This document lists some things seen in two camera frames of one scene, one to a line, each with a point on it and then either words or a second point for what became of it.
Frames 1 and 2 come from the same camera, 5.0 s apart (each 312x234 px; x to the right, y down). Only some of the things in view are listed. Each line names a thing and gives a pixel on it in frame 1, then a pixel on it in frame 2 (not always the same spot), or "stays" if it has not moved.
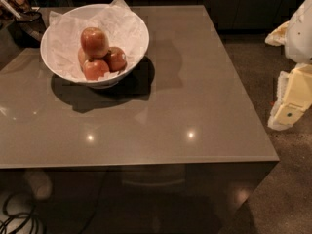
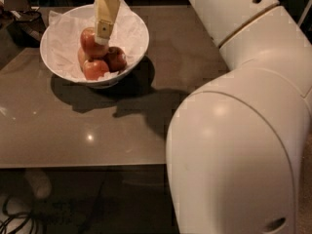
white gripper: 300,34 -> 106,14
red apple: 82,58 stays
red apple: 94,69 stays
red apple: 94,42 stays
